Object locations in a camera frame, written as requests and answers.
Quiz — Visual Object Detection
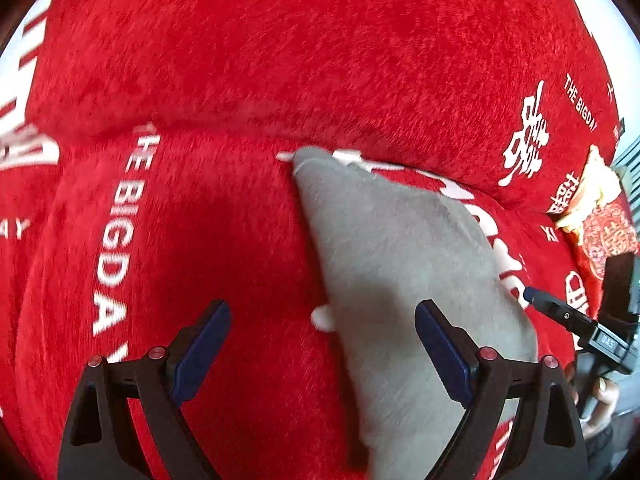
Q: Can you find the person's right hand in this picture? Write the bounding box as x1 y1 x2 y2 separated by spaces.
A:
564 360 622 441

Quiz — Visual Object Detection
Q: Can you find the red gold embroidered cushion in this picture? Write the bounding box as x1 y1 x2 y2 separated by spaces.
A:
550 145 640 281

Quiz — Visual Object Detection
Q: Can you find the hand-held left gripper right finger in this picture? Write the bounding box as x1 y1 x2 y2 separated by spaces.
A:
414 299 591 480

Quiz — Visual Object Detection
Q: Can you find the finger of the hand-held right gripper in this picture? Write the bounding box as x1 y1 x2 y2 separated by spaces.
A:
522 287 598 333

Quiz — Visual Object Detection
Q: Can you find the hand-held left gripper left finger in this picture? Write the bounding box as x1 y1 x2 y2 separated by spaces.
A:
56 300 233 480

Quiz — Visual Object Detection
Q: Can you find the grey small garment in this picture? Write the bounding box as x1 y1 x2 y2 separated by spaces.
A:
291 147 540 480

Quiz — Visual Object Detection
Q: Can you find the red printed blanket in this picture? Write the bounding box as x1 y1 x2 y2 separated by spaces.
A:
0 0 640 480

